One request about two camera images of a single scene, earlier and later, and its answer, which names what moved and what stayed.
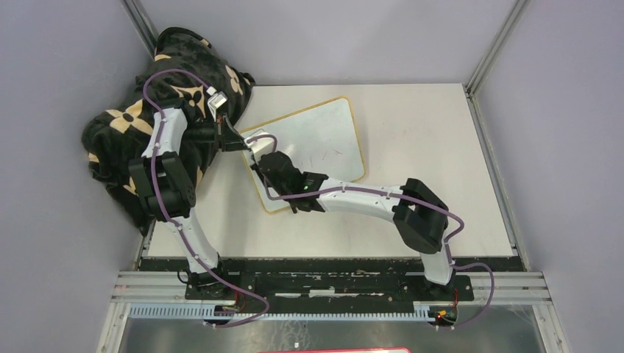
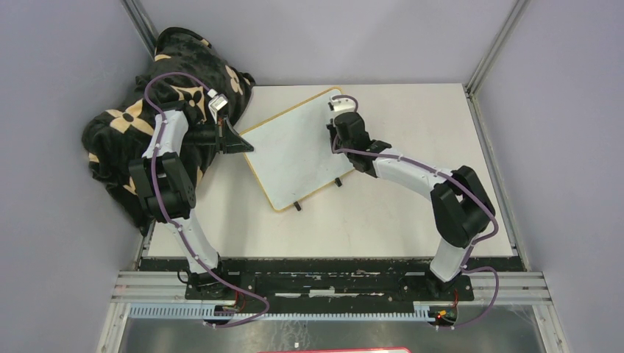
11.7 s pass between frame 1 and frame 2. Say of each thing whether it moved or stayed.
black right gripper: moved
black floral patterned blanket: stayed
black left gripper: stayed
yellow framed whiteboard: stayed
